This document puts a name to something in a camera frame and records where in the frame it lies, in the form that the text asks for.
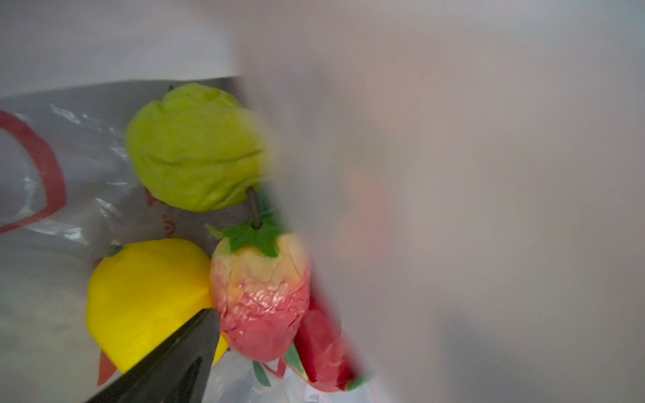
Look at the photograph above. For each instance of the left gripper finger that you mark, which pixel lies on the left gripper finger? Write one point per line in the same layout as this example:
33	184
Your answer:
176	371

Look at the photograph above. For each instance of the yellow lemon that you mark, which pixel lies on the yellow lemon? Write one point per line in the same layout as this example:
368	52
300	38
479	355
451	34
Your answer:
141	293

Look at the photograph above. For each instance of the red strawberry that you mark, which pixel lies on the red strawberry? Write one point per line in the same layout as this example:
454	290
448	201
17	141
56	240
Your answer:
260	283

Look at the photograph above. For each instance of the red dragon fruit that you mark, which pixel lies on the red dragon fruit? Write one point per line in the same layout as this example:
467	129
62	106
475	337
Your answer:
321	354

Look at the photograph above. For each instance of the pink plastic bag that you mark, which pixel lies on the pink plastic bag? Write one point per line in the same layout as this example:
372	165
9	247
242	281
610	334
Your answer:
468	175

